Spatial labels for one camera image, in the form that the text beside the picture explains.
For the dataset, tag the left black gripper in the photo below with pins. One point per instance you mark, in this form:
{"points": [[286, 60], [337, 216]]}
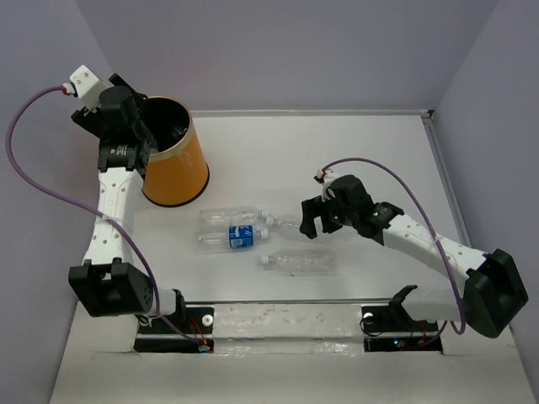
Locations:
{"points": [[92, 122]]}

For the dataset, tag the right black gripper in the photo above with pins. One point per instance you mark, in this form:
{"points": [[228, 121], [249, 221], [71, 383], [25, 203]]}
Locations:
{"points": [[312, 209]]}

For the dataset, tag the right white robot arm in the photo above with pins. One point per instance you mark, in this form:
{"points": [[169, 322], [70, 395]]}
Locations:
{"points": [[487, 286]]}

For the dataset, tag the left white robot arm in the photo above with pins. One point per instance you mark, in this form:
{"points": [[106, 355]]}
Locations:
{"points": [[107, 283]]}

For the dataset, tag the orange cylindrical bin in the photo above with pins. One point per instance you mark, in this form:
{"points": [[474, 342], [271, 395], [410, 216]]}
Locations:
{"points": [[177, 174]]}

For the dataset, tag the clear bottle front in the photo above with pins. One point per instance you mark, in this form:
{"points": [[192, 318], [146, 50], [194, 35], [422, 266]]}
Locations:
{"points": [[296, 263]]}

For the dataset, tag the blue label plastic bottle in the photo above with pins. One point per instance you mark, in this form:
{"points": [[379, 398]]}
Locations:
{"points": [[230, 239]]}

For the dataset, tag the white cardboard front panel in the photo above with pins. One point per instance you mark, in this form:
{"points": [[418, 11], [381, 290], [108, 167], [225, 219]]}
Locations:
{"points": [[489, 372]]}

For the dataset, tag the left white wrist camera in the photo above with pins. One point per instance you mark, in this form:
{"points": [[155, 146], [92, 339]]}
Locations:
{"points": [[86, 86]]}

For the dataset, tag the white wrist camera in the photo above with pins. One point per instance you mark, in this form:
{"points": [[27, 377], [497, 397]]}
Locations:
{"points": [[86, 86], [325, 177]]}

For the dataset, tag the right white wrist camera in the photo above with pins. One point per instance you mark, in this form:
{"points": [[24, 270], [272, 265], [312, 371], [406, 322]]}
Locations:
{"points": [[325, 177]]}

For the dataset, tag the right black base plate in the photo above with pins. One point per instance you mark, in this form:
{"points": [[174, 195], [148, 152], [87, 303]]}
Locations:
{"points": [[387, 331]]}

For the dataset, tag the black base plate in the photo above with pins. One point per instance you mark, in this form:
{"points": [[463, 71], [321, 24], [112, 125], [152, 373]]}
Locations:
{"points": [[172, 335], [387, 331]]}

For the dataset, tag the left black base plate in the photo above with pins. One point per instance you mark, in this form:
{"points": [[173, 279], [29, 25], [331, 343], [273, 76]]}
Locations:
{"points": [[172, 335]]}

